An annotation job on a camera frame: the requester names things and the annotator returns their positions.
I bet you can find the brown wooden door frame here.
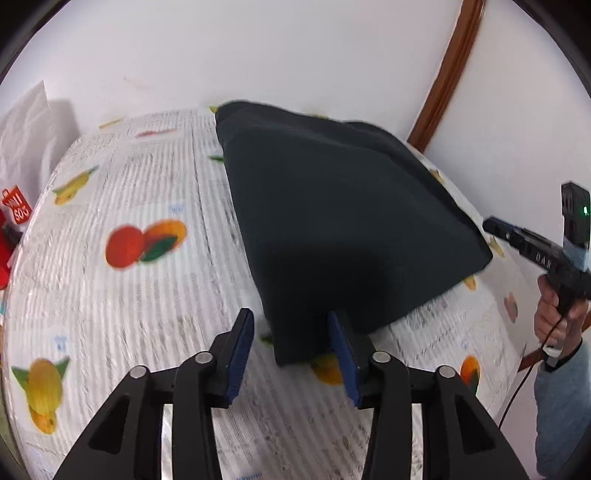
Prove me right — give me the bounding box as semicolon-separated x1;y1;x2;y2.
406;0;486;151

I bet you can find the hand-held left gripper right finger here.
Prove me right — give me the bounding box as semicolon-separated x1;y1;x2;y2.
326;310;532;480

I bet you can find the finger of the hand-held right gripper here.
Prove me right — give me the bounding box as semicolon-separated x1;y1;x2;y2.
482;217;532;259

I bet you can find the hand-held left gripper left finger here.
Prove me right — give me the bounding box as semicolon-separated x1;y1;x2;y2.
53;308;256;480

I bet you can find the fruit print tablecloth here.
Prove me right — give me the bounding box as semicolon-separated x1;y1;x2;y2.
0;104;532;480

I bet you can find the white paper bag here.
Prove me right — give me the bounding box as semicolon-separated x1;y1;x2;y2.
0;80;79;232

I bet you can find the person's right hand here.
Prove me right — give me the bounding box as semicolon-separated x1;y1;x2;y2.
533;274;589;357

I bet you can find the red paper bag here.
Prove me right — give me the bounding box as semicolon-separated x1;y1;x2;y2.
0;210;24;291

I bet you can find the black cable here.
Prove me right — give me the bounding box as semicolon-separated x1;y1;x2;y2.
498;314;570;428

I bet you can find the black t-shirt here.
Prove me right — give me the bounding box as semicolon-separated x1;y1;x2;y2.
215;100;494;367

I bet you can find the person's right forearm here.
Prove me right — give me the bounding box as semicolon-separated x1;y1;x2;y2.
533;337;591;480

